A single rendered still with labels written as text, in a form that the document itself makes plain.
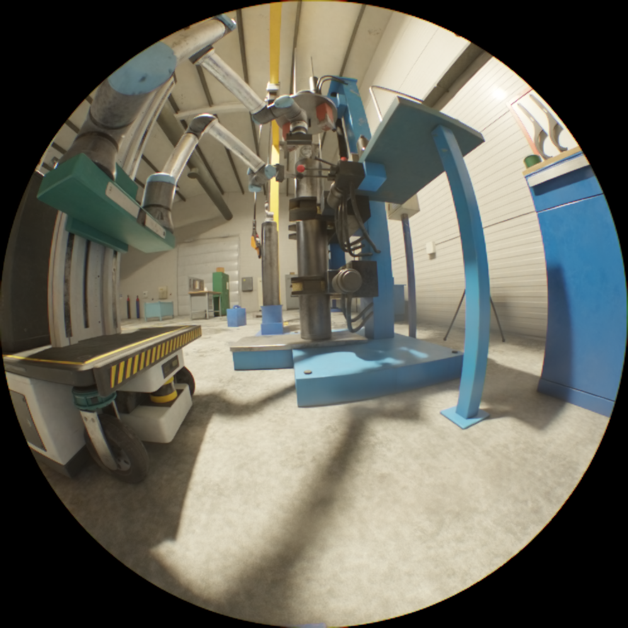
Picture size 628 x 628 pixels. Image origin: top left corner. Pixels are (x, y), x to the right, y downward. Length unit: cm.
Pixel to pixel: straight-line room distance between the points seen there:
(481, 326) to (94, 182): 103
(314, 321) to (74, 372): 124
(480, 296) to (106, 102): 103
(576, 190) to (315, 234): 143
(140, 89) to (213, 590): 86
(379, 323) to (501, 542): 135
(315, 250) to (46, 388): 141
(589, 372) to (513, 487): 57
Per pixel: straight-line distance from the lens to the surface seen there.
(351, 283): 94
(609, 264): 98
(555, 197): 107
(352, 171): 99
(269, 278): 268
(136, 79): 55
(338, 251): 180
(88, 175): 56
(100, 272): 93
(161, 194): 99
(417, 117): 87
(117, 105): 60
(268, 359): 129
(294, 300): 1151
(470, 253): 69
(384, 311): 148
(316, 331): 135
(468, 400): 74
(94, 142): 64
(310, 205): 127
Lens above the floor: 39
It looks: 3 degrees down
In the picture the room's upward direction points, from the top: 3 degrees counter-clockwise
